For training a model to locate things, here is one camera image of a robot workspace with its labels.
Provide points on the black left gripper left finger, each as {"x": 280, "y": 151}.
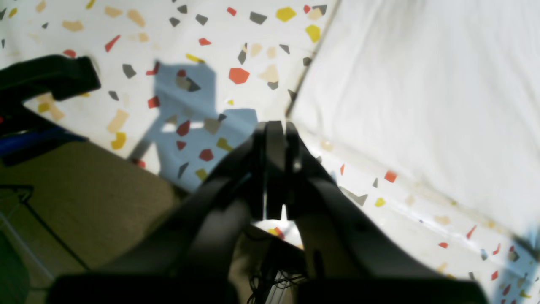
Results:
{"x": 187, "y": 259}

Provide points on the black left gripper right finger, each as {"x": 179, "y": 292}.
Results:
{"x": 350, "y": 260}

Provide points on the white T-shirt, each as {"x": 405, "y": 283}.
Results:
{"x": 443, "y": 91}

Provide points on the terrazzo pattern tablecloth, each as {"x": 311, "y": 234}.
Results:
{"x": 185, "y": 81}

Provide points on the blue left bar clamp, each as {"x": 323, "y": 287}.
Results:
{"x": 29, "y": 96}

